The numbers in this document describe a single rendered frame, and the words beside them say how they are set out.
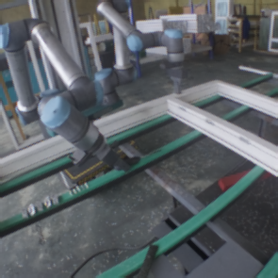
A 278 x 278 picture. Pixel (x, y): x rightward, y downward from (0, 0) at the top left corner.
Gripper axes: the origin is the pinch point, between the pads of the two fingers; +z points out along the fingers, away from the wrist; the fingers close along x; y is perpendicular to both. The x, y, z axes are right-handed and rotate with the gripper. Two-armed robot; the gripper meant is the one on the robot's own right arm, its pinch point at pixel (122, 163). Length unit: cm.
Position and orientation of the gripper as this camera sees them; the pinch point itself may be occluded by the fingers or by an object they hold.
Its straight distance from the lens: 78.2
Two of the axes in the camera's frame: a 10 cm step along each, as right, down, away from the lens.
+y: 6.5, -7.6, 0.7
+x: -5.4, -3.9, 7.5
